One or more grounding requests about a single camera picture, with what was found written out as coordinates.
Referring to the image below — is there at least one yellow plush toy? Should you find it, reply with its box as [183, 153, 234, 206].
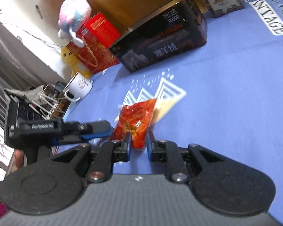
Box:
[61, 47, 92, 79]

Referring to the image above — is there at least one pastel plush toy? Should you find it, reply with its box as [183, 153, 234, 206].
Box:
[58, 0, 92, 48]

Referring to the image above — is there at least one white cable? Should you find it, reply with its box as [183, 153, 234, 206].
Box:
[31, 84, 62, 121]

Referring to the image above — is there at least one red gift bag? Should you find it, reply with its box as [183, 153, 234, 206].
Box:
[66, 26, 120, 75]

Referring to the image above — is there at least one black wool product box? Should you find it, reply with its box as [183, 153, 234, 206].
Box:
[109, 0, 208, 72]

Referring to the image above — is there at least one blue printed tablecloth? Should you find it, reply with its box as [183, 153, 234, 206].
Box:
[66, 0, 283, 223]

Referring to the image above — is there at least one red small carton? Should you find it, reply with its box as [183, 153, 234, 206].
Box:
[84, 12, 121, 48]

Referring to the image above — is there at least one white enamel mug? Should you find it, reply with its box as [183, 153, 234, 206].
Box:
[64, 73, 93, 102]

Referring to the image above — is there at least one red spicy snack packet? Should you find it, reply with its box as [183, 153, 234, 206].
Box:
[110, 99, 156, 150]

